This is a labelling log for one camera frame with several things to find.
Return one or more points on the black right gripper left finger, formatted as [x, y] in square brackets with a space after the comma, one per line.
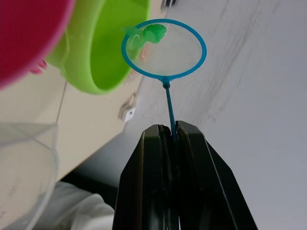
[141, 182]

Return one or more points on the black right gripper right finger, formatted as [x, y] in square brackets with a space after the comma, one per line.
[206, 187]

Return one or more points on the blue fishing net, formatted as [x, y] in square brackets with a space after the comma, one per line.
[171, 107]

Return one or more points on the green toy fish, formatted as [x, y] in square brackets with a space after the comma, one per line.
[153, 33]

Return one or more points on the clear plastic measuring cup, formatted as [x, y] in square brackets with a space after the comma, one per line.
[24, 172]

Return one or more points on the green plastic bucket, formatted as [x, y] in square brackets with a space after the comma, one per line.
[100, 48]

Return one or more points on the pink plastic bucket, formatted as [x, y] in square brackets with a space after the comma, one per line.
[26, 36]

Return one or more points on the white cloth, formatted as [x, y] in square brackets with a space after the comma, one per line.
[76, 210]

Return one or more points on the white wall socket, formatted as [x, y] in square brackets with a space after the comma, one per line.
[127, 112]

